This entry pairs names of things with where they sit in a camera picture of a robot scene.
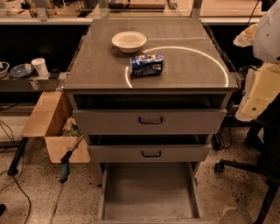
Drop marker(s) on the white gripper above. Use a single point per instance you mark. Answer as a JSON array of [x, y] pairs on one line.
[[268, 36]]

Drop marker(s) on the blue pepsi can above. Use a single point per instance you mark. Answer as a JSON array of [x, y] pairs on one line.
[[145, 65]]

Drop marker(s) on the grey drawer cabinet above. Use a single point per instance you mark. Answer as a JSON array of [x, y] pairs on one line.
[[148, 94]]

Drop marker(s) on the grey top drawer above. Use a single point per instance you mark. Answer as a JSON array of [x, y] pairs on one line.
[[142, 114]]

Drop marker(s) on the grey drawer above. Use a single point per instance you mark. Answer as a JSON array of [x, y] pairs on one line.
[[147, 148], [142, 114], [149, 193]]

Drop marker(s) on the grey bottom drawer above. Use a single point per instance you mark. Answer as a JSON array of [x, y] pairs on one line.
[[149, 193]]

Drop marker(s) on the grey middle drawer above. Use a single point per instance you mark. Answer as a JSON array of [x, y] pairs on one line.
[[147, 148]]

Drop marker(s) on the open cardboard box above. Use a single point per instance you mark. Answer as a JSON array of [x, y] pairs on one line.
[[52, 119]]

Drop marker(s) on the white foam cup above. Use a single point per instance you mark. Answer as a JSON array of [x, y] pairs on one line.
[[40, 66]]

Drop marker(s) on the black teal clamp tool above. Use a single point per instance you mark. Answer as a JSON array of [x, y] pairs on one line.
[[65, 170]]

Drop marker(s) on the grey side shelf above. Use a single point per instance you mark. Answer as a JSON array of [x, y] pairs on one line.
[[32, 84]]

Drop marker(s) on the blue grey bowl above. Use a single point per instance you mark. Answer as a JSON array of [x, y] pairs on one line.
[[22, 71]]

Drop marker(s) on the white bowl at edge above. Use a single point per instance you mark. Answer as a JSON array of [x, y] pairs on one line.
[[4, 67]]

